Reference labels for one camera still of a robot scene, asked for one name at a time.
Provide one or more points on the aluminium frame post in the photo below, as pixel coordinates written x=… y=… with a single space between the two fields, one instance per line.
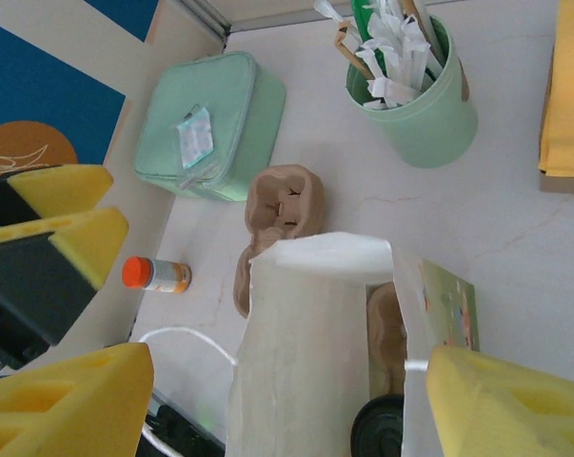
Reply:
x=210 y=14

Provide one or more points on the white paper takeout bag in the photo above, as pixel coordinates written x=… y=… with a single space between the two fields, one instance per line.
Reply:
x=305 y=333

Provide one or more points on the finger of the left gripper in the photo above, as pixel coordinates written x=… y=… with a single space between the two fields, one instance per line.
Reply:
x=44 y=271
x=53 y=190

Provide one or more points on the green white sachet stick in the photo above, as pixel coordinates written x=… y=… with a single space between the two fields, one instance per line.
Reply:
x=362 y=19

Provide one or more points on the green plastic container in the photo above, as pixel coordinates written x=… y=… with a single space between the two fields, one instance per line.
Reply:
x=220 y=95

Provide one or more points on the small clear wipe packet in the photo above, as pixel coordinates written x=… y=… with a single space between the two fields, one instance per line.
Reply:
x=196 y=138

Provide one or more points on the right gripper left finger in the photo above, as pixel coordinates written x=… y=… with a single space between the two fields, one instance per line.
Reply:
x=53 y=409

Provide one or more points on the white wrapped straw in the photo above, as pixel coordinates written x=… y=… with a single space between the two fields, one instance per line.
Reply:
x=396 y=52

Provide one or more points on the wooden stirrer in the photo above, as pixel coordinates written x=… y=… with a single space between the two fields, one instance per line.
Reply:
x=422 y=24
x=350 y=50

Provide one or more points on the mint green holder cup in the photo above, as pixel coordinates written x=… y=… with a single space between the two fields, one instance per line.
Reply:
x=424 y=128

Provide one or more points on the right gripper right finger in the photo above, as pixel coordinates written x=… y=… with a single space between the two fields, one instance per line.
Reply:
x=515 y=414

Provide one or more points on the yellow napkin stack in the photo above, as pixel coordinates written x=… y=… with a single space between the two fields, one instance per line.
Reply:
x=569 y=95

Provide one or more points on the brown pulp cup carrier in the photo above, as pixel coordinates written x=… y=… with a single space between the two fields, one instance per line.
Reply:
x=386 y=328
x=286 y=200

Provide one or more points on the orange capped small bottle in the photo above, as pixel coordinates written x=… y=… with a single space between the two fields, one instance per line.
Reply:
x=158 y=276

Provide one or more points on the brown cardboard napkin tray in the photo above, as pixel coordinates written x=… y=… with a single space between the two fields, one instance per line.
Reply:
x=565 y=184

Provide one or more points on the black plastic cup lid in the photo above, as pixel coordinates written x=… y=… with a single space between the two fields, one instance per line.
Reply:
x=377 y=423

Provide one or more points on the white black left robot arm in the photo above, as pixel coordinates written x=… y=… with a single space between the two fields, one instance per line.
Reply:
x=182 y=433

